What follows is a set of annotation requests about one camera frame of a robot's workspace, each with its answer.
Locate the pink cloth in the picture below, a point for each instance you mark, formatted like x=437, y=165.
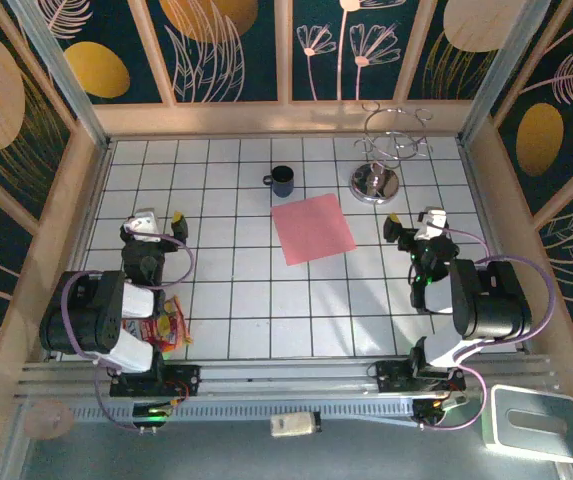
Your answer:
x=311, y=230

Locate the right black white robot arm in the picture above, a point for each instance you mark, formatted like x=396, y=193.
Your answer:
x=491, y=305

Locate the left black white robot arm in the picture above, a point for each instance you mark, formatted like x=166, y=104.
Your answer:
x=91, y=310

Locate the chrome mug tree stand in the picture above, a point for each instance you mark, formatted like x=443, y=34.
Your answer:
x=373, y=185

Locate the colourful snack packet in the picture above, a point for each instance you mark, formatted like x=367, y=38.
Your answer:
x=173, y=330

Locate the dark blue mug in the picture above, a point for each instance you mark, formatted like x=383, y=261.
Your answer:
x=282, y=182

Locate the right control board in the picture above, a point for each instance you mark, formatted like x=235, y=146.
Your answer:
x=431, y=410

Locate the control board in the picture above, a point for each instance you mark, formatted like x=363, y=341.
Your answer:
x=153, y=412
x=431, y=410

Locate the left control board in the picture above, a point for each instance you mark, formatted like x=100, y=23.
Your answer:
x=153, y=412

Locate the round wooden disc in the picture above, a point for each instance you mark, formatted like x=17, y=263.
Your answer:
x=46, y=420

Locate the small white box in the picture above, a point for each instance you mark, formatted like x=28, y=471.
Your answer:
x=291, y=424

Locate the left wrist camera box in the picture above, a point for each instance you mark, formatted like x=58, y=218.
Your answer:
x=146, y=222

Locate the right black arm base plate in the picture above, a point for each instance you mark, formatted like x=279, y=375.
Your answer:
x=391, y=375

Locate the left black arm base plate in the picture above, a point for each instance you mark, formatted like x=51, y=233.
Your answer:
x=186, y=380

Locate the aluminium mounting rail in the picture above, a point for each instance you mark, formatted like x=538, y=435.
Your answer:
x=286, y=380

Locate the aluminium frame post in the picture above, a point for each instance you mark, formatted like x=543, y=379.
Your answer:
x=506, y=55
x=61, y=70

